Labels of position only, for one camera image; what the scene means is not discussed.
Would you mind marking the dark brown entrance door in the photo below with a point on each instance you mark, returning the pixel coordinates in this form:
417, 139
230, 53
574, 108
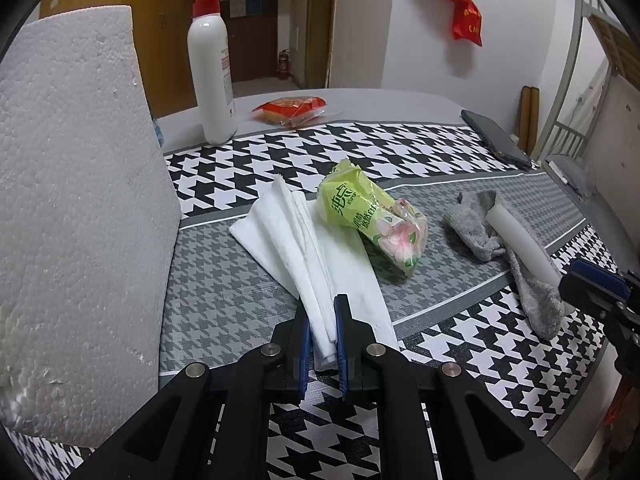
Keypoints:
253, 42

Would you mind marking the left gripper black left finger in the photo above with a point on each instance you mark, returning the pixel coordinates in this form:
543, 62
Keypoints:
209, 423

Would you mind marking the red fire extinguisher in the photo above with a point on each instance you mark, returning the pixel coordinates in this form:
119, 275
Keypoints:
284, 62

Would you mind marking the side wooden door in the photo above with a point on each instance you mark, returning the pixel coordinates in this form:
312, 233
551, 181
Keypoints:
311, 42

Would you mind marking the black smartphone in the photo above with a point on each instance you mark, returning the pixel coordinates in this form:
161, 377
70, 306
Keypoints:
496, 140

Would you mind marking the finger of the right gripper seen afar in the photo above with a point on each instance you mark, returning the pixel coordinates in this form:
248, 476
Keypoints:
594, 290

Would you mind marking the wooden wardrobe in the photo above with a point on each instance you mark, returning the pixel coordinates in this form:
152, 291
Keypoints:
151, 33

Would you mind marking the white tissue paper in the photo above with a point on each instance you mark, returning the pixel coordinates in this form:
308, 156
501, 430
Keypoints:
315, 261

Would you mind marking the light grey foam tube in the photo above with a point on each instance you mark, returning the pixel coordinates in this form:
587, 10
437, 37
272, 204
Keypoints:
514, 234

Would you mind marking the metal bunk bed frame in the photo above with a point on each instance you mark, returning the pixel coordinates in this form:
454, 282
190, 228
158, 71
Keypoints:
588, 48

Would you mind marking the grey sock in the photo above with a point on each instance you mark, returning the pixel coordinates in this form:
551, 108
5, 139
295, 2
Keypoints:
541, 302

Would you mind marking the red snack packet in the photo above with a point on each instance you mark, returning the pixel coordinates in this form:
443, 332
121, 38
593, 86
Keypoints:
291, 111

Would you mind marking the grey folded bedding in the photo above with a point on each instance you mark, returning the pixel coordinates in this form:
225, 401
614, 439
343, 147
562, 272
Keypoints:
572, 174

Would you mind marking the green tissue packet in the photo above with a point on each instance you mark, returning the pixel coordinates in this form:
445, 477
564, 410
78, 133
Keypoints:
347, 197

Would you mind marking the white styrofoam box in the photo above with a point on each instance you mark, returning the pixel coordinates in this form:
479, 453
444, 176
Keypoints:
89, 221

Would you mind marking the white lotion pump bottle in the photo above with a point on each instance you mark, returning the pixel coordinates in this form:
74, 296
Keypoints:
210, 66

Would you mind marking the houndstooth tablecloth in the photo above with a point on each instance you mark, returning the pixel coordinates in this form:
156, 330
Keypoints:
220, 303

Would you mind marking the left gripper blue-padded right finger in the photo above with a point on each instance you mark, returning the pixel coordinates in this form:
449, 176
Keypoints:
435, 421

